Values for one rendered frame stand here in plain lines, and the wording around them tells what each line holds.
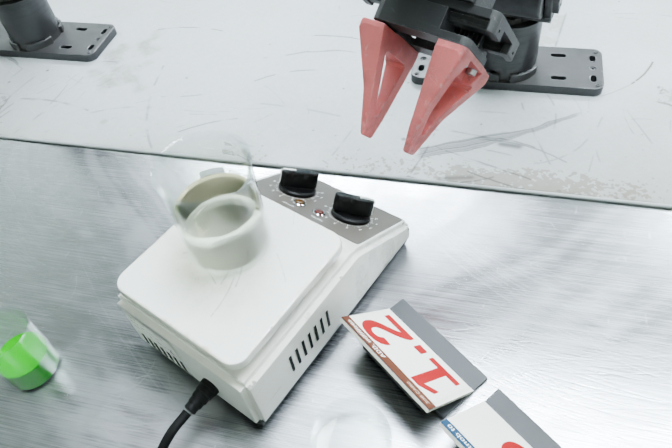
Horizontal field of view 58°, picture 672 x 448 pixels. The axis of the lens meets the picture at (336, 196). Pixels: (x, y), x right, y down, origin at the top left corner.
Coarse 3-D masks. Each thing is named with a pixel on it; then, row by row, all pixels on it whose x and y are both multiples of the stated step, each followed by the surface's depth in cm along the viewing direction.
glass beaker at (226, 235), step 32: (160, 160) 38; (192, 160) 41; (224, 160) 41; (160, 192) 36; (256, 192) 39; (192, 224) 37; (224, 224) 37; (256, 224) 40; (192, 256) 41; (224, 256) 40; (256, 256) 41
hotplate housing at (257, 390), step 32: (352, 256) 44; (384, 256) 48; (320, 288) 42; (352, 288) 46; (288, 320) 41; (320, 320) 43; (192, 352) 40; (288, 352) 41; (320, 352) 46; (224, 384) 40; (256, 384) 39; (288, 384) 43; (256, 416) 42
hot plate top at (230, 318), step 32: (288, 224) 44; (160, 256) 43; (288, 256) 42; (320, 256) 42; (128, 288) 42; (160, 288) 41; (192, 288) 41; (224, 288) 41; (256, 288) 41; (288, 288) 40; (160, 320) 40; (192, 320) 39; (224, 320) 39; (256, 320) 39; (224, 352) 38; (256, 352) 38
